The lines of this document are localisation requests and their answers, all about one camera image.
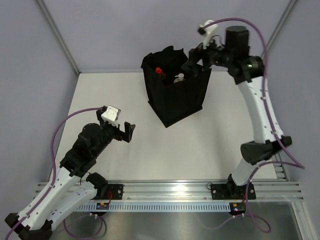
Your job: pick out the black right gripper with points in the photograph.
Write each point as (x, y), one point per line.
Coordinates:
(195, 55)

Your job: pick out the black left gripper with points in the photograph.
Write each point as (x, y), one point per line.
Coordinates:
(126, 136)

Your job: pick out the cream lotion bottle white cap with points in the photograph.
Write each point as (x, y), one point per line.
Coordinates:
(179, 78)

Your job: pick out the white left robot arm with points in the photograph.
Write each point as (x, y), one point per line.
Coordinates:
(50, 207)

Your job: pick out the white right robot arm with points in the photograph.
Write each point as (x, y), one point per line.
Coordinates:
(248, 74)

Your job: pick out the black canvas bag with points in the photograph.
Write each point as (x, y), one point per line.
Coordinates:
(174, 101)

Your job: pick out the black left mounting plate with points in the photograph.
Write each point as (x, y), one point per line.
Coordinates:
(115, 191)

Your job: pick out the black mounting plate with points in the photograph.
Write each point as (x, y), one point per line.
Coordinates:
(222, 191)
(115, 191)

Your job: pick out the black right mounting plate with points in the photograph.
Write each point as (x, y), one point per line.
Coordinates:
(222, 191)

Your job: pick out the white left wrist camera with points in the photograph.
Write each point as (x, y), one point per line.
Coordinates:
(108, 114)

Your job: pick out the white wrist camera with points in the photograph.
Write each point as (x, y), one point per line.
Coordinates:
(108, 114)
(208, 30)

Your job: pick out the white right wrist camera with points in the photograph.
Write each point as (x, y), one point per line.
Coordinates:
(208, 30)

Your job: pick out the white slotted cable duct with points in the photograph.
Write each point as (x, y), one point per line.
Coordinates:
(157, 207)

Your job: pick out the aluminium frame post left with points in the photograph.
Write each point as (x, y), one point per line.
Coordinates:
(48, 18)

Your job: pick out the aluminium frame rail right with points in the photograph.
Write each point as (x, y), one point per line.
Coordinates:
(281, 169)

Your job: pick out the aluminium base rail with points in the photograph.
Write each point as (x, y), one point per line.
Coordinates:
(193, 191)

